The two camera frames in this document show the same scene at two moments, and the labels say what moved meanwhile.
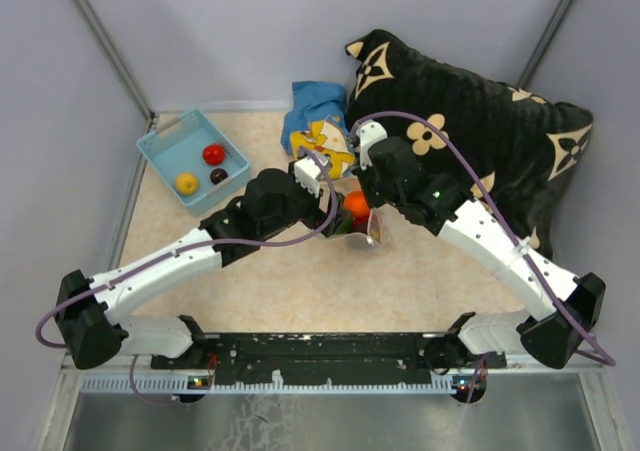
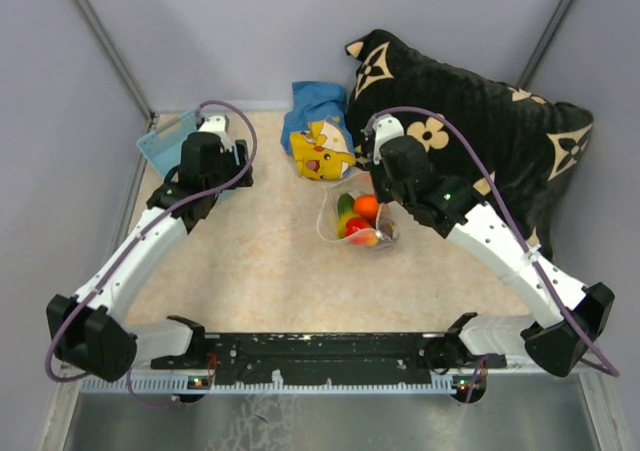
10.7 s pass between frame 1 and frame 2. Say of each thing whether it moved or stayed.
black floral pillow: stayed
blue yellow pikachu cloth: stayed
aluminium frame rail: stayed
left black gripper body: moved
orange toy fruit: moved
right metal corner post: stayed
